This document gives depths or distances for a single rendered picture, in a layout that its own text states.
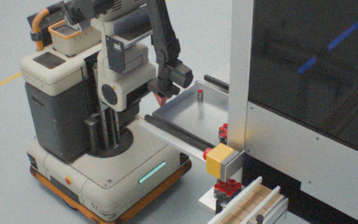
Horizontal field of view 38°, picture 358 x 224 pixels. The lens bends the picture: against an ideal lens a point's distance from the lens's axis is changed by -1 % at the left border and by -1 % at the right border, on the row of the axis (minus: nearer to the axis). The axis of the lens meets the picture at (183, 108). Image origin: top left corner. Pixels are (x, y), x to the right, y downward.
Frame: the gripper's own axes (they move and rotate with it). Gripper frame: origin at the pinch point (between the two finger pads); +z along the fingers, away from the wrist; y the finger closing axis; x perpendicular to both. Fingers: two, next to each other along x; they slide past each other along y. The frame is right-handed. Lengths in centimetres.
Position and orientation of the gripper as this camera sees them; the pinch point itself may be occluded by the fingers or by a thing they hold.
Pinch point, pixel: (162, 104)
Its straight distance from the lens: 193.2
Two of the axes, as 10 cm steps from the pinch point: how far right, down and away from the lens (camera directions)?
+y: 7.5, 5.1, -4.2
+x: 6.5, -4.6, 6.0
